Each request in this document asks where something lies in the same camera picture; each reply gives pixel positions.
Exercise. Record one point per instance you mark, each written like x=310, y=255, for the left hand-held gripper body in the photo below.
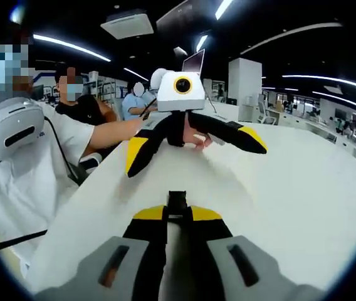
x=171, y=100

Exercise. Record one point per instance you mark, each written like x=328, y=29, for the white VR headset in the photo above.
x=12, y=125

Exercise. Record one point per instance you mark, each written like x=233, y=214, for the black plastic buckle part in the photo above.
x=177, y=197

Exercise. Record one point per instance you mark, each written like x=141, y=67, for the linear ceiling light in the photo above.
x=71, y=47
x=328, y=80

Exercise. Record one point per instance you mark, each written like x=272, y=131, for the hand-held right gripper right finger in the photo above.
x=209, y=238

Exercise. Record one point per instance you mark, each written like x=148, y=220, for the ceiling air conditioner unit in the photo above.
x=128, y=25

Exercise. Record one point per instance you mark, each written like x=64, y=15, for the operator in white shirt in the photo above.
x=15, y=188

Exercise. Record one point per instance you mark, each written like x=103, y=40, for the white square pillar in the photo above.
x=245, y=87

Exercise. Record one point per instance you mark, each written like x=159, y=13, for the person's left hand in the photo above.
x=196, y=141

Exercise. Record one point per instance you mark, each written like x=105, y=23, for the white office chair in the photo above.
x=264, y=116

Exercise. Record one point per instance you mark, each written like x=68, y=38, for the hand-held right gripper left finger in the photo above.
x=146, y=238

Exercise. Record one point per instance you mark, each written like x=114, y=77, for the white chair armrest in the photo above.
x=90, y=161

